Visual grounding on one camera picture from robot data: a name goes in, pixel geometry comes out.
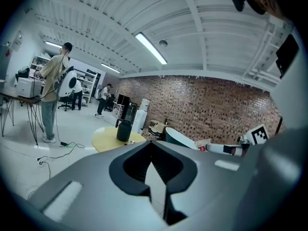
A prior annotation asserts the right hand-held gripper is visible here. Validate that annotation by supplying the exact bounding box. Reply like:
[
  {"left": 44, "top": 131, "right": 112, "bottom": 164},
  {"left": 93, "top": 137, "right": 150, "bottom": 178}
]
[{"left": 205, "top": 123, "right": 270, "bottom": 157}]

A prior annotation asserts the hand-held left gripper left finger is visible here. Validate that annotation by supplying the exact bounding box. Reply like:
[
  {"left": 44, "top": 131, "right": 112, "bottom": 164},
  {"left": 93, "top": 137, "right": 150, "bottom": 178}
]
[{"left": 27, "top": 140, "right": 169, "bottom": 231}]

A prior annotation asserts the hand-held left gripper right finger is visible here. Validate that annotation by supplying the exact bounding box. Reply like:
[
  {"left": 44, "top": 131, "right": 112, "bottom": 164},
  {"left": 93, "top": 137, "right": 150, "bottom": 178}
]
[{"left": 151, "top": 140, "right": 259, "bottom": 231}]

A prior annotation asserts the black teapot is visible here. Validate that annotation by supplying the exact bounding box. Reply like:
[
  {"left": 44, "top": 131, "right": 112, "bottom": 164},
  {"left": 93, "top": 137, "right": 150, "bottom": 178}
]
[{"left": 115, "top": 118, "right": 133, "bottom": 142}]

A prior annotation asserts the dark green tub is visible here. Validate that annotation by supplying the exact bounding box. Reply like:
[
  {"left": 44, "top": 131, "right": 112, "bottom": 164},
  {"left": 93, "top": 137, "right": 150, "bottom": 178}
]
[{"left": 165, "top": 127, "right": 198, "bottom": 151}]

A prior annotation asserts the yellow round table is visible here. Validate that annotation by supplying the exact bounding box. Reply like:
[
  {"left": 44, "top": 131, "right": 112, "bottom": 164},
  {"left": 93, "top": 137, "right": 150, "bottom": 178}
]
[{"left": 91, "top": 126, "right": 148, "bottom": 153}]

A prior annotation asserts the open cardboard box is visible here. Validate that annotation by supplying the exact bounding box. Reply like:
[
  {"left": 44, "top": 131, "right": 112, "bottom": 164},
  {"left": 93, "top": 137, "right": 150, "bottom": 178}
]
[{"left": 147, "top": 119, "right": 170, "bottom": 141}]

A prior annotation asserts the white water dispenser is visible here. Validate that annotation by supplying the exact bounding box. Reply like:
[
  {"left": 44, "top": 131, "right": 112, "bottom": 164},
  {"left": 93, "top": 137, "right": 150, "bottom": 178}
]
[{"left": 132, "top": 98, "right": 150, "bottom": 135}]

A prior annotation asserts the person's light shirt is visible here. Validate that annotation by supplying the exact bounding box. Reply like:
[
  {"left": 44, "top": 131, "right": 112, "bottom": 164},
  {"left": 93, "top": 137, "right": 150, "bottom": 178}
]
[{"left": 231, "top": 20, "right": 308, "bottom": 231}]

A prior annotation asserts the black cabinet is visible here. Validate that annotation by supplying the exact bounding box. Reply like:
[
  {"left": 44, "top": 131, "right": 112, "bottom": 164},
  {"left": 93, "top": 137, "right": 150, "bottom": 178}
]
[{"left": 120, "top": 101, "right": 138, "bottom": 125}]

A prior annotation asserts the black office chair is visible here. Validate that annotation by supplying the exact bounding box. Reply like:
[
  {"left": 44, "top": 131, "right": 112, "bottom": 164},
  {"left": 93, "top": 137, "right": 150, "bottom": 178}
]
[
  {"left": 103, "top": 93, "right": 116, "bottom": 112},
  {"left": 57, "top": 94, "right": 74, "bottom": 112}
]

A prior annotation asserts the white storage shelf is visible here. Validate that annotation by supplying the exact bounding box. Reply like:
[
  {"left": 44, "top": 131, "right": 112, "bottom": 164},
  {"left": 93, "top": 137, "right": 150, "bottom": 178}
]
[
  {"left": 29, "top": 55, "right": 51, "bottom": 80},
  {"left": 76, "top": 70, "right": 98, "bottom": 103}
]

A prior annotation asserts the black rectangular device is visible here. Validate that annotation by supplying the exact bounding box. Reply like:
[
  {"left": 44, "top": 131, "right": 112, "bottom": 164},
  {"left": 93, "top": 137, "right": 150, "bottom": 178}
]
[{"left": 275, "top": 33, "right": 300, "bottom": 79}]

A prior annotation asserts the long ceiling light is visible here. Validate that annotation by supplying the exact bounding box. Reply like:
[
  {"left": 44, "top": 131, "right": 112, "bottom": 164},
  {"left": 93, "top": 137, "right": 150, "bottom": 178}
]
[
  {"left": 100, "top": 63, "right": 121, "bottom": 74},
  {"left": 134, "top": 32, "right": 168, "bottom": 65},
  {"left": 45, "top": 40, "right": 64, "bottom": 49}
]

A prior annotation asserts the white printer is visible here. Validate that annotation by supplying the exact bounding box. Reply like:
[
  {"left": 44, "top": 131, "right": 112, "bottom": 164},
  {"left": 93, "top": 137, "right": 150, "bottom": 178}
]
[{"left": 16, "top": 77, "right": 43, "bottom": 99}]

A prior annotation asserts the black floor cable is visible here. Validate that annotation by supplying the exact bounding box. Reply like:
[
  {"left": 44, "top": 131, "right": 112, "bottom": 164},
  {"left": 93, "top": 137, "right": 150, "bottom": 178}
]
[{"left": 38, "top": 142, "right": 86, "bottom": 180}]

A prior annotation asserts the wooden table with wire legs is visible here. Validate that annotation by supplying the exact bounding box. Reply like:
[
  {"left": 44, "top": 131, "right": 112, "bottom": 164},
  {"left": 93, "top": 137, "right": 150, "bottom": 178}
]
[{"left": 0, "top": 91, "right": 46, "bottom": 146}]

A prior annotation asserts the grey wall box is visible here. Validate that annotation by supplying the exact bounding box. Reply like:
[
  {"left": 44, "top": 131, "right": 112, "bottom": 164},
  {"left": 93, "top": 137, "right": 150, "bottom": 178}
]
[{"left": 10, "top": 30, "right": 24, "bottom": 52}]

